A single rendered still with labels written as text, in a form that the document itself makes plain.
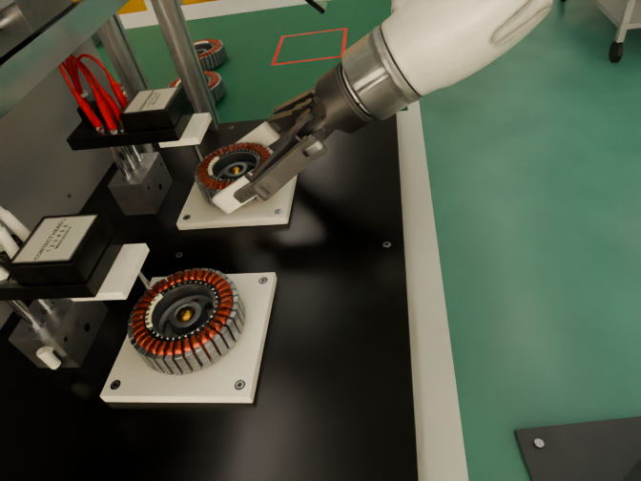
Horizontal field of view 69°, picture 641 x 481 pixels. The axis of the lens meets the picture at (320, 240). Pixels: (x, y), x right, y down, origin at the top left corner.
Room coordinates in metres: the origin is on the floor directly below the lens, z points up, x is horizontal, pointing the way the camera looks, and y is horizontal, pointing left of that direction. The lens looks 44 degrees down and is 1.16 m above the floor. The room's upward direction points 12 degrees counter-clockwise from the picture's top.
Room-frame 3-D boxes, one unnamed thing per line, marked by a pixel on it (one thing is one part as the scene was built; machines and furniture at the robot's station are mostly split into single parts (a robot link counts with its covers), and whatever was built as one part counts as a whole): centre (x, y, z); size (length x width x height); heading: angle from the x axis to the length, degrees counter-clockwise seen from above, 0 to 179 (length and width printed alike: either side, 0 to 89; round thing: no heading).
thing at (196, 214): (0.54, 0.09, 0.78); 0.15 x 0.15 x 0.01; 77
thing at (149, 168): (0.58, 0.23, 0.80); 0.08 x 0.05 x 0.06; 167
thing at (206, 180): (0.54, 0.09, 0.80); 0.11 x 0.11 x 0.04
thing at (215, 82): (0.91, 0.18, 0.77); 0.11 x 0.11 x 0.04
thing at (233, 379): (0.31, 0.15, 0.78); 0.15 x 0.15 x 0.01; 77
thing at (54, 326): (0.34, 0.29, 0.80); 0.08 x 0.05 x 0.06; 167
